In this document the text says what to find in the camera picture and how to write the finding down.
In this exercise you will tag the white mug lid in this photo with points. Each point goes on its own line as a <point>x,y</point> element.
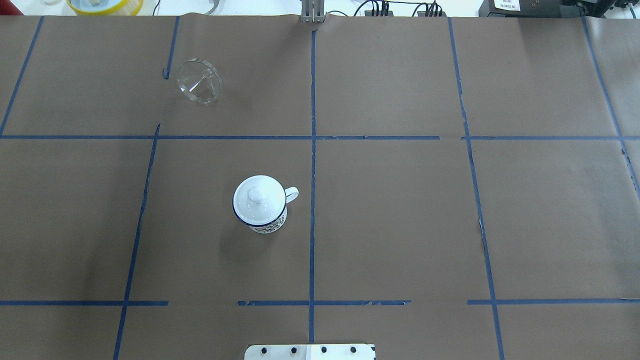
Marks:
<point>258,200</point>

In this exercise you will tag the black cable connector block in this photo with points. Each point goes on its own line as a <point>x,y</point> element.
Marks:
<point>379,9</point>

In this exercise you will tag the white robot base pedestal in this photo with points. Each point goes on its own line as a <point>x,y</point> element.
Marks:
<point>330,351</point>

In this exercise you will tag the aluminium frame post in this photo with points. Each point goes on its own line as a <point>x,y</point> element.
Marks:
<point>313,11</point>

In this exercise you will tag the white enamel mug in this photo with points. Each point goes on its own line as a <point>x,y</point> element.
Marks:
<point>291,194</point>

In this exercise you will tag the clear glass funnel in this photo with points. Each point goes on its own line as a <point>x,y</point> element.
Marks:
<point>199,81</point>

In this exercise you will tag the black equipment box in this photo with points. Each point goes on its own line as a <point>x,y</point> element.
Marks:
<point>556,9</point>

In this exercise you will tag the yellow rimmed round filter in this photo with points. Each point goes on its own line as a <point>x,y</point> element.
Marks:
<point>105,7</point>

